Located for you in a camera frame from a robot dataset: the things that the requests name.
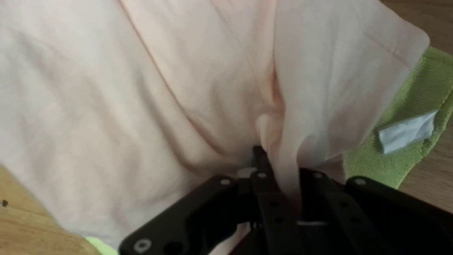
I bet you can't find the yellow-green cloth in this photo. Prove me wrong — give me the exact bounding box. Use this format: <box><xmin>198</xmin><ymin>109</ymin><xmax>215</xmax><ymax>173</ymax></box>
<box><xmin>84</xmin><ymin>44</ymin><xmax>453</xmax><ymax>255</ymax></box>

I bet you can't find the peach shirt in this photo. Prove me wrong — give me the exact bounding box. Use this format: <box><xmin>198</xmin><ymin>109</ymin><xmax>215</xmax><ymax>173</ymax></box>
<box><xmin>0</xmin><ymin>0</ymin><xmax>432</xmax><ymax>255</ymax></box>

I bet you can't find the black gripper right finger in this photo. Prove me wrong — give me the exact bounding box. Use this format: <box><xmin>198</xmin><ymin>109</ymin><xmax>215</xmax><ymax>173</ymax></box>
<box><xmin>296</xmin><ymin>168</ymin><xmax>453</xmax><ymax>255</ymax></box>

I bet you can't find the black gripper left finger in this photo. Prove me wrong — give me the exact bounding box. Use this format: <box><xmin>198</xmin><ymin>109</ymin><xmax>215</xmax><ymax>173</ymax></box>
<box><xmin>117</xmin><ymin>144</ymin><xmax>309</xmax><ymax>255</ymax></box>

